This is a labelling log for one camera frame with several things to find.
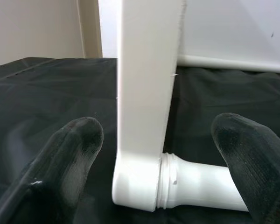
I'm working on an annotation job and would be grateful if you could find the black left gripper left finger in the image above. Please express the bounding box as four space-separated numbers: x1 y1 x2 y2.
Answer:
0 116 105 224

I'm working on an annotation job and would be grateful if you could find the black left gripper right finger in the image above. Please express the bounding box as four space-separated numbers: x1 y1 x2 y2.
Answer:
211 112 280 224

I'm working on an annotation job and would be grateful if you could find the white plastic table leg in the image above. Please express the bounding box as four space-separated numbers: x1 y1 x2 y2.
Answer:
176 55 280 74
157 152 250 213

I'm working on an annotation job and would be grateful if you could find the white plastic children table top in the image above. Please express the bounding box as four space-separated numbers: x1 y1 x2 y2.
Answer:
111 0 186 213

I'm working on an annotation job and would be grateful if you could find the black tablecloth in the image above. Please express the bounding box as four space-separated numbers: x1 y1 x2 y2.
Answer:
0 56 280 224

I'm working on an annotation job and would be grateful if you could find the beige door frame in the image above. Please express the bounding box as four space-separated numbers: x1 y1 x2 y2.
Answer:
77 0 103 59

